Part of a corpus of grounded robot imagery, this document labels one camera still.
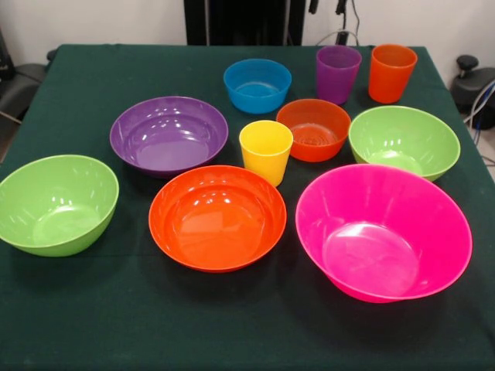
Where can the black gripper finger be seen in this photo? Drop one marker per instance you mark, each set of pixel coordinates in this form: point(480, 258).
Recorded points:
point(340, 5)
point(314, 5)

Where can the purple plastic cup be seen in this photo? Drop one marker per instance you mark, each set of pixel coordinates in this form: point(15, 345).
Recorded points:
point(338, 81)

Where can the green plastic bowl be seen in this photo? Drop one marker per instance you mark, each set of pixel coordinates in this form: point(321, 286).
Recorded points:
point(58, 201)
point(402, 135)

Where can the black power plug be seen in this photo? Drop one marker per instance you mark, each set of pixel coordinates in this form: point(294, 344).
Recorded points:
point(342, 38)

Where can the orange plastic cup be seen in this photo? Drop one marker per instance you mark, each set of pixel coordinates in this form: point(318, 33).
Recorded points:
point(390, 81)

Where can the blue plastic bowl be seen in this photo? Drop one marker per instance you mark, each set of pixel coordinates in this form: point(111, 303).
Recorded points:
point(257, 100)

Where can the small orange plastic bowl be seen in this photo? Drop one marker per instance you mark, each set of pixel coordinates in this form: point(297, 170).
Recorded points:
point(315, 147)

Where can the yellow plastic cup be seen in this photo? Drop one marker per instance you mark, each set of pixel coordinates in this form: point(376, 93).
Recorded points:
point(267, 158)

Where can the purple plastic bowl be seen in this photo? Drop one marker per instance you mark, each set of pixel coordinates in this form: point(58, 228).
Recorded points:
point(166, 139)

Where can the pink plastic bowl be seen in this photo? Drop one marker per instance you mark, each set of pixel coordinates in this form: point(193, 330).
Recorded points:
point(379, 232)

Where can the large orange plastic bowl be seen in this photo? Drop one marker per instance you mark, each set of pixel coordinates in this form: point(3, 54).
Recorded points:
point(216, 224)

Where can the black chair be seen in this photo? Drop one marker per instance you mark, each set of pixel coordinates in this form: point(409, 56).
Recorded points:
point(19, 89)

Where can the dark green tablecloth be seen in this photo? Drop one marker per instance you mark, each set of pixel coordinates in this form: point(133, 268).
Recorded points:
point(116, 317)

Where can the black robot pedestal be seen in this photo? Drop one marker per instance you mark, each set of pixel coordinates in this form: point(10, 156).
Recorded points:
point(247, 19)

